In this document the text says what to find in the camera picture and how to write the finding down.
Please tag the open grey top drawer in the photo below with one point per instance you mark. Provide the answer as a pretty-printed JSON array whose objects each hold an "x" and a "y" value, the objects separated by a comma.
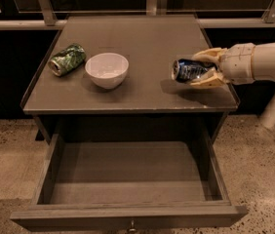
[{"x": 106, "y": 185}]

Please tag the grey wooden cabinet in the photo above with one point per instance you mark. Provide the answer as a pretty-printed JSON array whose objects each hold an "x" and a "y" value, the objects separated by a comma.
[{"x": 151, "y": 44}]

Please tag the crushed green soda can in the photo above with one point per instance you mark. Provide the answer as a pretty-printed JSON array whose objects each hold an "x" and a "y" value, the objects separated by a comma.
[{"x": 67, "y": 60}]

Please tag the metal railing frame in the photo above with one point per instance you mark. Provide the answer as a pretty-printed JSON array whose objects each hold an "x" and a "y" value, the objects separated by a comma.
[{"x": 54, "y": 14}]

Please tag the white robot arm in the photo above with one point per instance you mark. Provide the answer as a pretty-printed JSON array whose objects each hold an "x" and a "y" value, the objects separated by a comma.
[{"x": 263, "y": 62}]

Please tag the white ceramic bowl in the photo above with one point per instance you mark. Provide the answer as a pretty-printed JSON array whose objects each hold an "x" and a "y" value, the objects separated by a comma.
[{"x": 107, "y": 70}]

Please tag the brass drawer knob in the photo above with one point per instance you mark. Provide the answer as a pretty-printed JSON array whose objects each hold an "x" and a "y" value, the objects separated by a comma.
[{"x": 132, "y": 229}]

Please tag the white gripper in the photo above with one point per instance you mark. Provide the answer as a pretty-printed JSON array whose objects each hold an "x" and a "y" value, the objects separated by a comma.
[{"x": 237, "y": 63}]

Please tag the blue pepsi can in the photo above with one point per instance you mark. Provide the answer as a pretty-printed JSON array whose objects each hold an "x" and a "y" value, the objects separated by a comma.
[{"x": 187, "y": 70}]

